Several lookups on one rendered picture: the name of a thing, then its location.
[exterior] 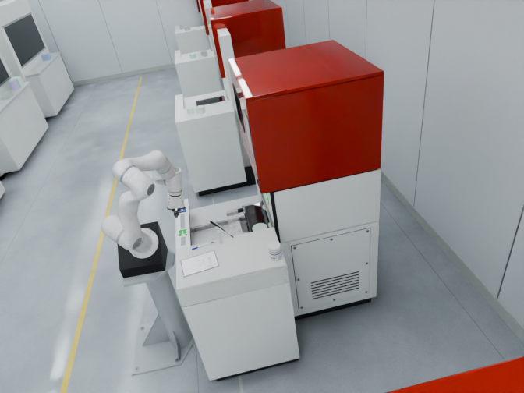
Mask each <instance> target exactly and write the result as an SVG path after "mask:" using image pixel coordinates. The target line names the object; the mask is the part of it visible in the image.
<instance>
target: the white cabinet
mask: <svg viewBox="0 0 524 393"><path fill-rule="evenodd" d="M183 310H184V313H185V315H186V319H187V321H188V324H189V327H190V330H191V331H192V334H193V337H194V340H195V343H196V346H197V348H198V351H199V353H200V357H201V359H202V361H203V364H204V367H205V370H206V372H207V375H208V378H209V381H212V380H215V379H217V381H220V380H224V379H227V378H230V377H236V376H239V375H243V374H248V373H252V372H255V371H258V370H264V369H267V368H271V367H274V366H280V365H283V364H286V363H291V362H295V361H298V360H299V347H298V342H297V335H296V325H295V318H294V313H293V307H292V296H291V290H290V284H289V282H286V283H282V284H279V285H272V286H269V287H266V288H262V289H256V290H253V291H249V292H243V293H239V294H236V295H232V296H226V297H223V298H219V299H213V300H210V301H206V302H202V303H197V304H193V305H189V306H184V307H183Z"/></svg>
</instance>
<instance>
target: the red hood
mask: <svg viewBox="0 0 524 393"><path fill-rule="evenodd" d="M228 65H229V70H230V75H231V79H232V87H233V92H234V96H235V105H236V109H237V114H238V118H239V126H240V131H241V136H242V139H243V143H244V146H245V148H246V152H247V155H248V157H249V160H250V164H251V166H252V169H253V173H254V175H255V178H256V181H257V185H258V187H259V189H260V192H261V194H263V193H269V192H274V191H278V190H281V189H288V188H292V187H296V186H302V185H306V184H310V183H314V182H320V181H324V180H328V179H334V178H338V177H342V176H346V175H353V174H356V173H360V172H367V171H371V170H374V169H379V168H381V140H382V119H383V99H384V71H383V70H382V69H380V68H378V67H376V66H375V65H374V64H372V63H370V62H368V61H367V60H366V59H364V58H362V57H360V56H359V55H357V54H356V53H354V52H353V51H351V50H349V49H348V48H346V47H344V46H343V45H341V44H339V43H338V42H337V41H335V40H329V41H322V42H317V43H313V44H305V45H301V46H297V47H292V48H285V49H280V50H276V51H269V52H264V53H260V54H255V55H247V56H243V57H238V58H231V59H229V60H228Z"/></svg>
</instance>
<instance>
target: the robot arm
mask: <svg viewBox="0 0 524 393"><path fill-rule="evenodd" d="M142 171H154V172H153V179H152V178H151V177H150V176H148V175H147V174H145V173H144V172H142ZM112 174H113V176H114V177H115V178H116V179H117V180H119V181H120V182H121V183H123V184H124V185H126V186H128V187H129V188H130V189H131V191H127V192H124V193H123V194H122V195H121V196H120V197H119V204H118V216H117V215H110V216H107V217H106V218H105V219H104V220H103V222H102V223H101V230H102V232H103V233H104V234H105V235H106V236H107V237H109V238H110V239H112V240H113V241H115V242H116V243H118V244H119V245H120V246H121V247H123V248H125V249H127V250H129V251H130V253H131V254H132V255H133V256H135V257H137V258H148V257H150V256H151V255H153V254H154V253H155V251H156V250H157V248H158V237H157V235H156V234H155V232H153V231H152V230H150V229H148V228H141V227H140V223H139V220H138V216H137V211H138V207H139V204H140V201H141V200H144V199H146V198H148V197H149V196H151V195H152V193H153V192H154V189H155V184H154V182H156V183H157V184H159V185H164V186H167V187H168V196H167V204H168V207H167V209H168V210H171V211H173V212H174V216H175V217H176V218H177V217H178V216H179V211H180V210H181V209H185V206H184V197H183V193H182V190H183V189H182V171H181V169H180V168H177V167H174V166H173V165H172V163H171V162H170V161H169V159H168V158H167V157H166V156H165V154H164V153H163V152H161V151H159V150H153V151H151V152H150V153H149V154H146V155H144V156H142V157H138V158H124V159H121V160H119V161H117V162H116V163H115V164H114V165H113V167H112ZM175 208H177V210H175Z"/></svg>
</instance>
